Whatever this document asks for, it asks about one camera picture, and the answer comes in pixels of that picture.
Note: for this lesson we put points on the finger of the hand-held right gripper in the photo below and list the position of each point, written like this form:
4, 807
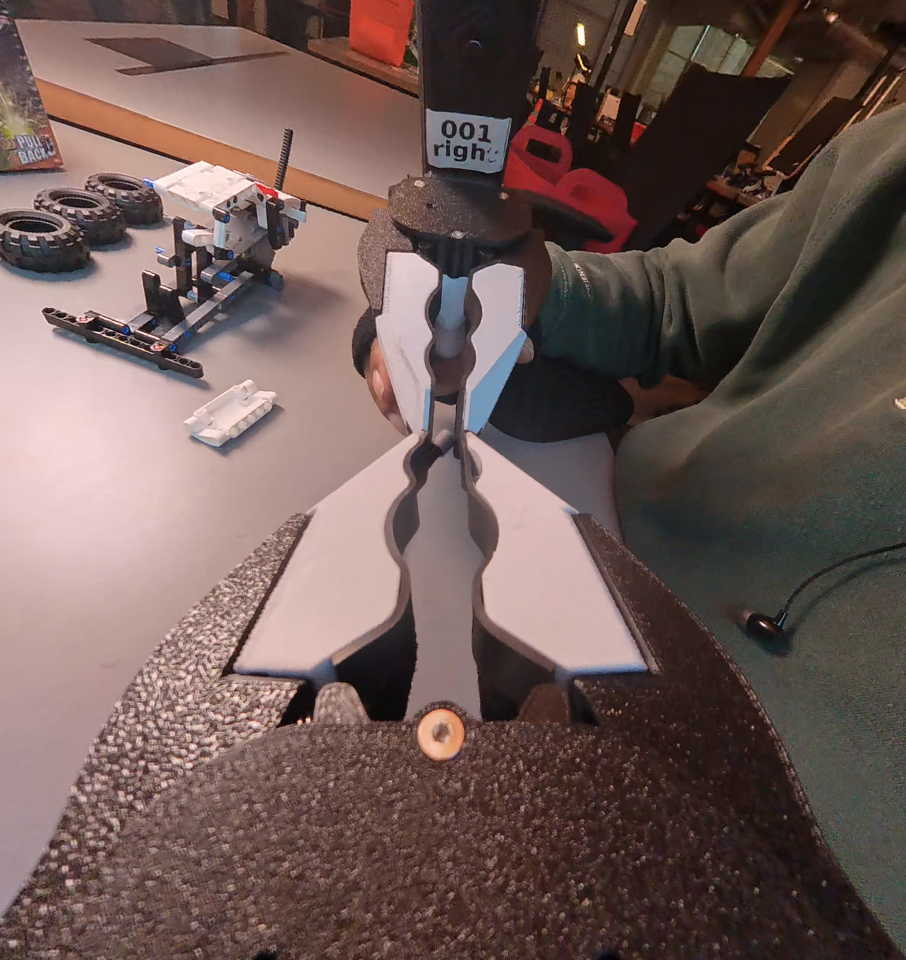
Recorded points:
400, 322
501, 322

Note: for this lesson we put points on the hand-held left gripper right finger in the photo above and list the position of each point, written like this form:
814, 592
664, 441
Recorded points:
558, 592

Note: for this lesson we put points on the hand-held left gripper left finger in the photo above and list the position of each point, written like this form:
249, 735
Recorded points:
325, 592

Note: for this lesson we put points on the grey brick pin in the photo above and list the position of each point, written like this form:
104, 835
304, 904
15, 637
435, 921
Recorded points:
444, 442

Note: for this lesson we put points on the white toy brick truck model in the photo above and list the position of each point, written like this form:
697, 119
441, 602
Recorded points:
197, 187

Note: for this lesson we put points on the person's right forearm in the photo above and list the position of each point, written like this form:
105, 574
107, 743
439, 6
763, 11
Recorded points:
633, 307

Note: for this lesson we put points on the grey desk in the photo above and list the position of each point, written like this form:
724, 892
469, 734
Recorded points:
122, 487

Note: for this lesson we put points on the person's right hand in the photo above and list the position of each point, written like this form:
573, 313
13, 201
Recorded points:
381, 382

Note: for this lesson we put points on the orange plastic crate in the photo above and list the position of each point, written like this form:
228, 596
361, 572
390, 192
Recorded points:
381, 34

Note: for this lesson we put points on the white brick panel piece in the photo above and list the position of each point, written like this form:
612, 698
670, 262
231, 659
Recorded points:
227, 416

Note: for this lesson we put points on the black partition panel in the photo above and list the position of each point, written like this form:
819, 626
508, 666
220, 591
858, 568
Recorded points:
693, 150

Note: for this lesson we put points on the person's green sweater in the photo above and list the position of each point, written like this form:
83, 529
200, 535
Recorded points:
798, 487

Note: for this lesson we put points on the black toy tyre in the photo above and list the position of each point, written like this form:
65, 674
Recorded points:
85, 217
134, 202
36, 251

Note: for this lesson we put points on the toy set cardboard box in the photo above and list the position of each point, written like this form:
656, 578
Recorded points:
10, 90

